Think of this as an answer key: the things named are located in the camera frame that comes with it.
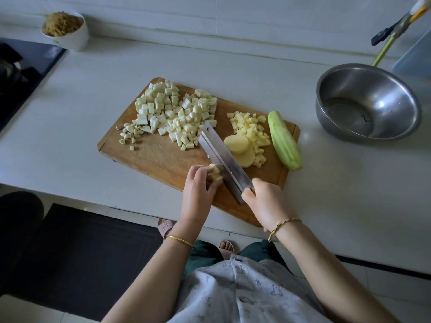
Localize person's left hand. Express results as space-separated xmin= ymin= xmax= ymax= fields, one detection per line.
xmin=178 ymin=165 xmax=224 ymax=229

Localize person's right hand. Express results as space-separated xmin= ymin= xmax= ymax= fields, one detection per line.
xmin=241 ymin=177 xmax=299 ymax=234

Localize cleaver with wooden handle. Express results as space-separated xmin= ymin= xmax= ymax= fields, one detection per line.
xmin=197 ymin=121 xmax=255 ymax=206

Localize peeled green cucumber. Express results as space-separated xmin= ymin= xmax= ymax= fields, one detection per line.
xmin=267 ymin=109 xmax=304 ymax=173

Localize yellow potato piece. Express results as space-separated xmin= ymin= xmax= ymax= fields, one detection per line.
xmin=207 ymin=133 xmax=257 ymax=184

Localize peeled yellow potato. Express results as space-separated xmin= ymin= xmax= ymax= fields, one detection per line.
xmin=226 ymin=110 xmax=272 ymax=169

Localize pile of white diced vegetable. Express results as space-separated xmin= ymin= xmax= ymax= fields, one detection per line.
xmin=155 ymin=88 xmax=219 ymax=153

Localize pile of garlic cloves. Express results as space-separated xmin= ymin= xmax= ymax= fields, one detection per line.
xmin=115 ymin=120 xmax=146 ymax=153

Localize person's right forearm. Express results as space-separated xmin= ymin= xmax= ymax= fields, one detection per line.
xmin=271 ymin=222 xmax=401 ymax=323

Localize person's left forearm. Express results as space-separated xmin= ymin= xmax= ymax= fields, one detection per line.
xmin=101 ymin=222 xmax=199 ymax=323

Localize person's left foot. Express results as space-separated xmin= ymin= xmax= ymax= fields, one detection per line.
xmin=157 ymin=218 xmax=178 ymax=241

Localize person's foot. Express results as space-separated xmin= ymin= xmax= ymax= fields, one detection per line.
xmin=157 ymin=218 xmax=178 ymax=241
xmin=218 ymin=238 xmax=237 ymax=260

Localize person's right foot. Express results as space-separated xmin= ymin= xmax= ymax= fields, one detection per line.
xmin=218 ymin=238 xmax=237 ymax=260

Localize gold bangle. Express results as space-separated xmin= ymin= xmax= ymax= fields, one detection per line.
xmin=164 ymin=233 xmax=195 ymax=249

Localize wooden cutting board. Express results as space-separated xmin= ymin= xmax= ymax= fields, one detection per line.
xmin=96 ymin=76 xmax=303 ymax=229

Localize dark green trousers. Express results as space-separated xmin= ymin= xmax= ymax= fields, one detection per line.
xmin=182 ymin=239 xmax=289 ymax=279

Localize white patterned garment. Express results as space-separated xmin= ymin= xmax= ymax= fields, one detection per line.
xmin=166 ymin=255 xmax=335 ymax=323

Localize black floor mat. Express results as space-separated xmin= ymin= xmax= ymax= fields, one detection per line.
xmin=3 ymin=202 xmax=167 ymax=322

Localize deep stainless steel bowl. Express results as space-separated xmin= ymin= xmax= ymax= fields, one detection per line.
xmin=314 ymin=62 xmax=423 ymax=143

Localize light blue plastic board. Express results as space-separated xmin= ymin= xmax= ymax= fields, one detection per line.
xmin=392 ymin=29 xmax=431 ymax=82

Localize white bowl of noodles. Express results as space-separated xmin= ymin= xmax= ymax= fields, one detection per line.
xmin=40 ymin=11 xmax=91 ymax=53

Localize black gas stove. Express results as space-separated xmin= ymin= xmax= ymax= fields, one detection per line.
xmin=0 ymin=37 xmax=67 ymax=133

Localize braided cord bracelet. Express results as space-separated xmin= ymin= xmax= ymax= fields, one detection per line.
xmin=267 ymin=217 xmax=303 ymax=244

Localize wall tap with hose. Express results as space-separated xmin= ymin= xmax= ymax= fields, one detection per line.
xmin=370 ymin=13 xmax=413 ymax=47

